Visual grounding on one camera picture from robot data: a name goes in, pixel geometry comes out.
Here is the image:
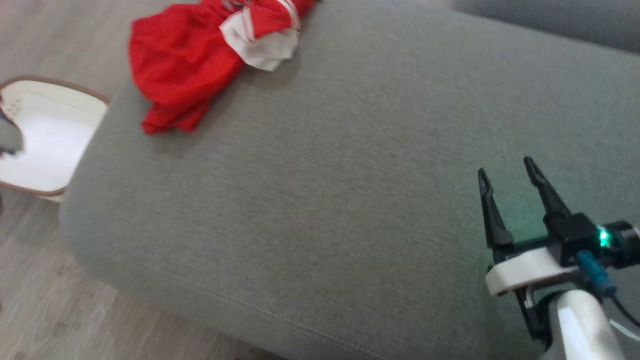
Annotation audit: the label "white cable tie tag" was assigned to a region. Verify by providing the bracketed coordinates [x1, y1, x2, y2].
[607, 317, 640, 343]

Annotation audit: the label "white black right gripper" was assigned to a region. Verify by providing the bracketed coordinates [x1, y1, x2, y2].
[477, 156, 581, 346]

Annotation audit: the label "blue right camera cable connector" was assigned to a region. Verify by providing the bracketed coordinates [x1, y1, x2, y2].
[575, 250, 617, 297]

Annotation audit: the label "white laundry basket brown rim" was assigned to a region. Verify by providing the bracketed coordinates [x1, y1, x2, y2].
[0, 75, 110, 203]

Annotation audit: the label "grey sofa chaise seat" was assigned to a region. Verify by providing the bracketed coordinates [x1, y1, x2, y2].
[59, 0, 640, 360]

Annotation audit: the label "red jersey with white sleeves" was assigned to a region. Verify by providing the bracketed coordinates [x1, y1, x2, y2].
[200, 0, 317, 72]

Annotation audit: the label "red shorts with white stripe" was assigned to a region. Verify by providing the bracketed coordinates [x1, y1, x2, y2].
[128, 4, 246, 135]

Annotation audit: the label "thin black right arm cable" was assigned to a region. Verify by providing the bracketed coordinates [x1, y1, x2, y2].
[602, 292, 640, 328]

